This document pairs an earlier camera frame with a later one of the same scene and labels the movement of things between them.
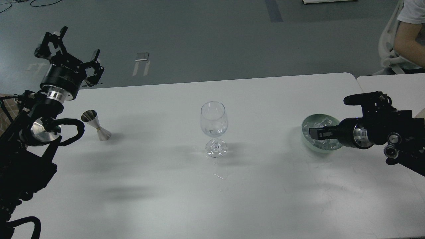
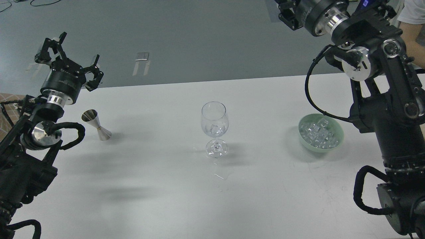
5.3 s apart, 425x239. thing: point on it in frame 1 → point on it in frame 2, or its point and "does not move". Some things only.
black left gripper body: (63, 77) does not move
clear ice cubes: (324, 144) does not move
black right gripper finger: (322, 135) → (288, 14)
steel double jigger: (91, 117) does not move
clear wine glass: (214, 123) does not move
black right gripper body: (354, 132) → (318, 16)
